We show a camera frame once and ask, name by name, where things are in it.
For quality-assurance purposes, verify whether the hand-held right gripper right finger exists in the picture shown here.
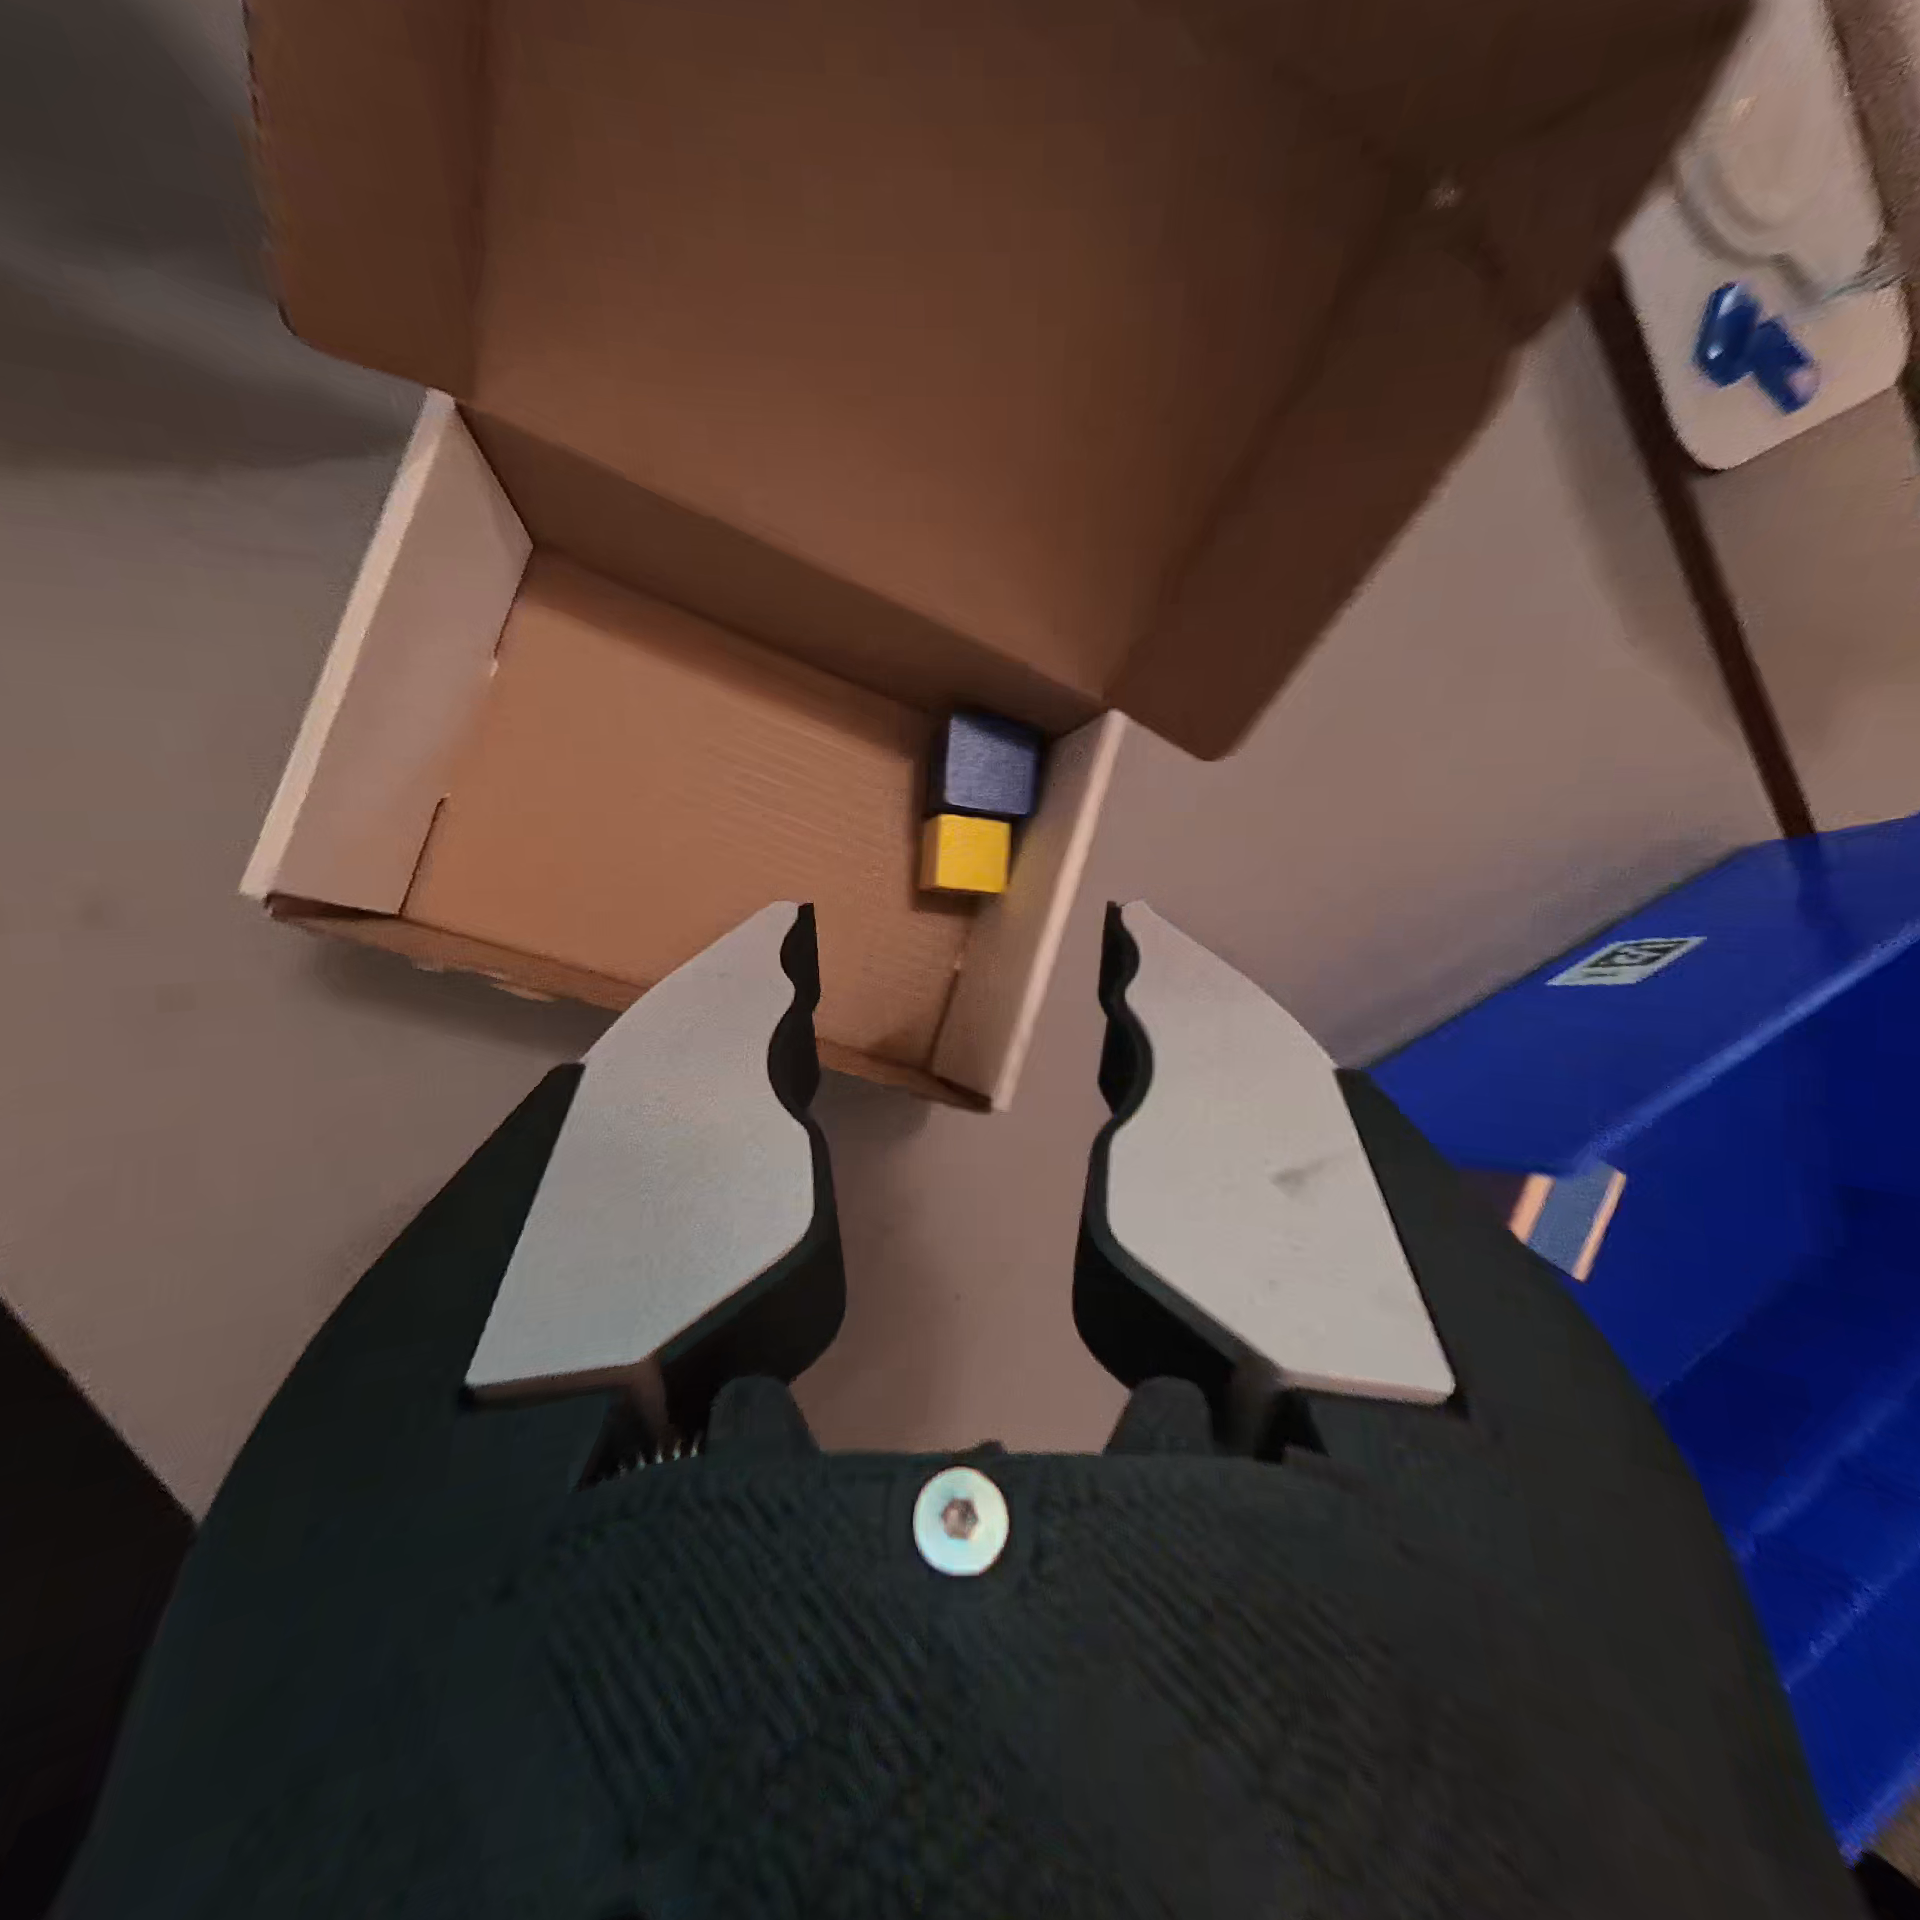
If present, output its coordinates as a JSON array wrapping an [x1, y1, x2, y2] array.
[[1072, 901, 1461, 1453]]

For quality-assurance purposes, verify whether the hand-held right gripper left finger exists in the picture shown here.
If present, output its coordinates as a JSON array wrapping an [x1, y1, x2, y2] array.
[[463, 901, 850, 1432]]

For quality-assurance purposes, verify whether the white cardboard mailer box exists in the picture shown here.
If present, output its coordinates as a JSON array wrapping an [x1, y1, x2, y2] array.
[[238, 0, 1759, 1115]]

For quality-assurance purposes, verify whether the yellow cube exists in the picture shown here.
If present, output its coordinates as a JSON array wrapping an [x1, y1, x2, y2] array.
[[916, 813, 1016, 903]]

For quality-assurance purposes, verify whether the blue plastic bin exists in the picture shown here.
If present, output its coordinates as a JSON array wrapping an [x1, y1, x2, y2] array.
[[1345, 813, 1920, 1866]]

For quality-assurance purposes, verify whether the dark blue cube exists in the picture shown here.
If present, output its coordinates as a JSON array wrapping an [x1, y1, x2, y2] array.
[[926, 711, 1046, 824]]

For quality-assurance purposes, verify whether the black and white marker label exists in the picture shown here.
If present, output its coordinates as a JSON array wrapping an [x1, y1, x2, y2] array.
[[1544, 932, 1708, 989]]

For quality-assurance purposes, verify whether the white sign stand base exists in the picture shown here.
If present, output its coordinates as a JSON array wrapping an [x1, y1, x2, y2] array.
[[1608, 0, 1920, 476]]

